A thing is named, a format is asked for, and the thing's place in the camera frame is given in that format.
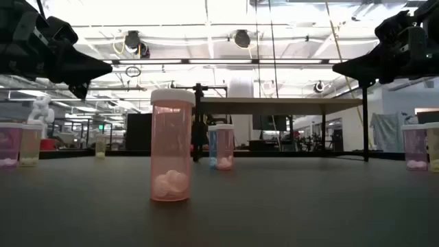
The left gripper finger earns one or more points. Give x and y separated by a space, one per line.
80 90
85 68

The purple medicine bottle white cap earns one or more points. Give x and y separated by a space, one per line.
9 144
415 147

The blue medicine bottle white cap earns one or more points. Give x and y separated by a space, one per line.
212 147

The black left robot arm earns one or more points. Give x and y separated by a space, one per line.
10 41

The wooden shelf black legs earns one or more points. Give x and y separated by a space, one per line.
274 105

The grey ceiling pipe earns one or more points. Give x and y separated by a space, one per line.
113 88

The grey cloth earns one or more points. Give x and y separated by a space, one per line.
385 132

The red box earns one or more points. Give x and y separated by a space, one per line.
48 144

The dark computer monitor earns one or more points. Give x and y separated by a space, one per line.
428 117
269 123

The black cabinet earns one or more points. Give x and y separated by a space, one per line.
139 132

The black table mat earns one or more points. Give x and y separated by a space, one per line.
274 212

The black aluminium table frame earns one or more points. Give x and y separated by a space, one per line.
120 154

